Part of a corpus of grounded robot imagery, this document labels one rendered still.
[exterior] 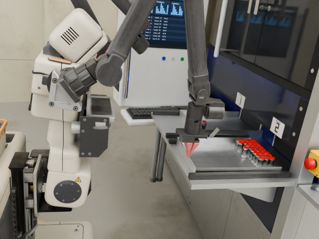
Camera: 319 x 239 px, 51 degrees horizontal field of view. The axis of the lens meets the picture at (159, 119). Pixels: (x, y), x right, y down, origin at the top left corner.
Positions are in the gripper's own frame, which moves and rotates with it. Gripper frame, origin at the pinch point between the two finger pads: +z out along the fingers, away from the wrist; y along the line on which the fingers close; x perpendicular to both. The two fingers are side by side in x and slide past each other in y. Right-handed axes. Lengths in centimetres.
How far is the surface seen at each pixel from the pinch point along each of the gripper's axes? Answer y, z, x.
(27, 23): -99, -1, 322
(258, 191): 30.9, 15.4, -2.3
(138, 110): -6, 11, 74
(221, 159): 16.8, 5.4, 6.1
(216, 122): 30, 6, 46
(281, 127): 38.6, -9.5, 4.4
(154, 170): 14, 66, 99
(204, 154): 11.0, 5.5, 10.2
